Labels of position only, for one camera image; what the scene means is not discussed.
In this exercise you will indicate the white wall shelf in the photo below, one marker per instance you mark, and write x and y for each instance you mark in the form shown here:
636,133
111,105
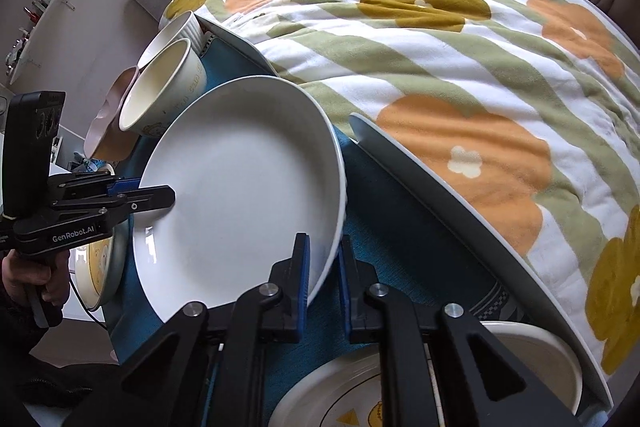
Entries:
42,27

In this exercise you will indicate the cream plate with yellow print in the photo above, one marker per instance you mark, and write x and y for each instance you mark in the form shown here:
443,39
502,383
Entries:
97,267
525,347

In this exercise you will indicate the grey plate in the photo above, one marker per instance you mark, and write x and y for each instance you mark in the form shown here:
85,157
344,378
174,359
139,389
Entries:
425,187
235,42

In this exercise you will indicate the person's left hand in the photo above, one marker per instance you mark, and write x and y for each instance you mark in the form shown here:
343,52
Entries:
50,287

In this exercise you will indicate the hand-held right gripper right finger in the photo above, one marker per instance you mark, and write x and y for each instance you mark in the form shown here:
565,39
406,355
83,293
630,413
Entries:
345,279

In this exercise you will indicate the pink bowl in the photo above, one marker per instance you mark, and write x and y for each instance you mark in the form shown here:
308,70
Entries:
100,127

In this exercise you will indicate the white plate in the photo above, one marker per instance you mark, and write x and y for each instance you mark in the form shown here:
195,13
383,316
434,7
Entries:
240,187

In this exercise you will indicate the floral striped blanket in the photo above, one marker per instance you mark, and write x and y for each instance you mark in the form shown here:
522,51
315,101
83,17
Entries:
400,57

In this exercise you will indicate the blue woven cloth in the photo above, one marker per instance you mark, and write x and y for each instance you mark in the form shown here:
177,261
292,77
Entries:
400,257

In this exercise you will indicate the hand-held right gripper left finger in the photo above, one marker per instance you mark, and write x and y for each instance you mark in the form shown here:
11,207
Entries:
302,279

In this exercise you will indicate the cream printed bowl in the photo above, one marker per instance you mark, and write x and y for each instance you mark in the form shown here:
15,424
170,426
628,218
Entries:
155,82

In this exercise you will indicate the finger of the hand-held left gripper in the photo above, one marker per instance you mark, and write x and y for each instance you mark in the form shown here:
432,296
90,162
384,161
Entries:
122,187
145,201

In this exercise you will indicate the person's left forearm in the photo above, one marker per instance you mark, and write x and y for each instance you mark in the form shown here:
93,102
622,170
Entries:
30,357

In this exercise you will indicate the ribbed white bowl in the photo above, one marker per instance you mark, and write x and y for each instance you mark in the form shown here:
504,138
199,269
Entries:
172,32

